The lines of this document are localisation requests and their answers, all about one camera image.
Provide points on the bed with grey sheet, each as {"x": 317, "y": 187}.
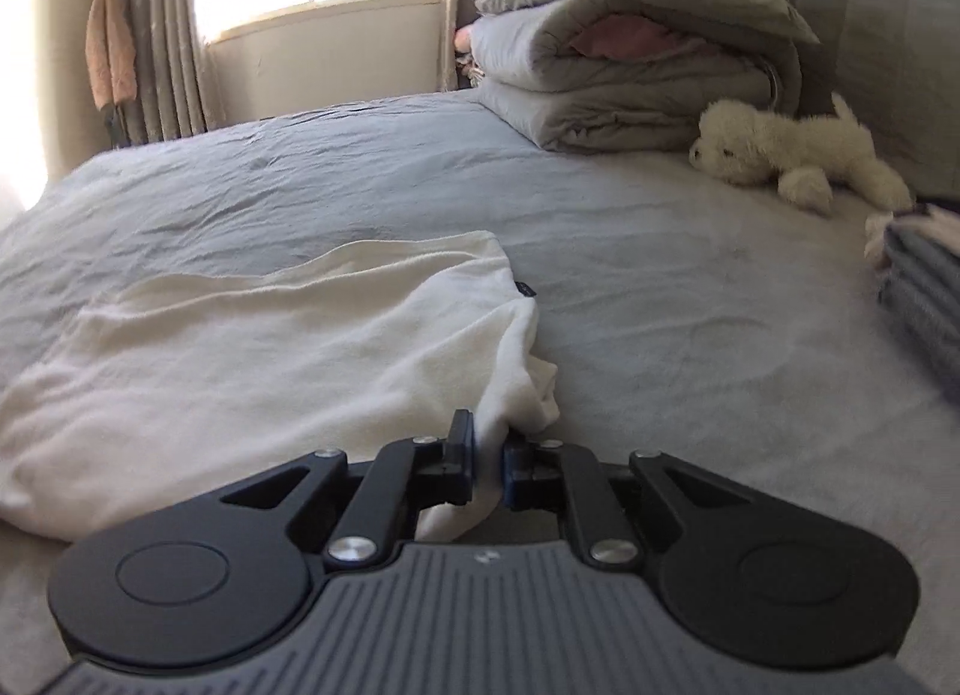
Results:
{"x": 712, "y": 365}

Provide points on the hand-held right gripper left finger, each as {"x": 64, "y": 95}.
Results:
{"x": 459, "y": 466}

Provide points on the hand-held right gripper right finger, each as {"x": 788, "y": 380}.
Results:
{"x": 513, "y": 474}

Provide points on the peach hanging towel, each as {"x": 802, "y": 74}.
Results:
{"x": 111, "y": 50}

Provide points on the white printed sweatshirt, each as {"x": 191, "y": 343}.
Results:
{"x": 262, "y": 365}

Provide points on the folded grey duvet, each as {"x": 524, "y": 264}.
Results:
{"x": 600, "y": 95}

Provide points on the grey quilted headboard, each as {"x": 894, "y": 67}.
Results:
{"x": 885, "y": 27}

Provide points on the folded grey garment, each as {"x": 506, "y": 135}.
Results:
{"x": 926, "y": 297}

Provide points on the white plush dog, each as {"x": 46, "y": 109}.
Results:
{"x": 787, "y": 147}

